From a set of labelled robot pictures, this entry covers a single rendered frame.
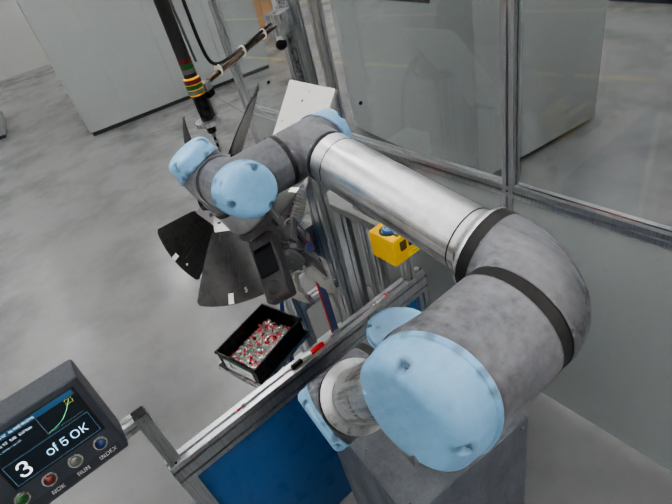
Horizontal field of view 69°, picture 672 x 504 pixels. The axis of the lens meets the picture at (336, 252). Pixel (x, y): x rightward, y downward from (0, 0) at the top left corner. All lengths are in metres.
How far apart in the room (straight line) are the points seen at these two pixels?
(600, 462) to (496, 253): 1.76
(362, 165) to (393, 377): 0.30
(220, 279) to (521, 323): 1.16
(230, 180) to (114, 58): 6.26
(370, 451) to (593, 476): 1.27
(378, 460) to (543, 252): 0.64
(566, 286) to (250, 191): 0.38
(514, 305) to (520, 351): 0.04
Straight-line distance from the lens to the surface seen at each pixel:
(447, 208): 0.53
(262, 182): 0.63
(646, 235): 1.52
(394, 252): 1.36
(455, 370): 0.38
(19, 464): 1.11
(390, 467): 1.00
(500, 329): 0.41
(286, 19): 1.87
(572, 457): 2.17
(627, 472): 2.18
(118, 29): 6.83
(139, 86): 6.94
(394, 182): 0.57
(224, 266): 1.48
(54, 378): 1.11
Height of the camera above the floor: 1.87
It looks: 37 degrees down
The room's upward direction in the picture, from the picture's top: 15 degrees counter-clockwise
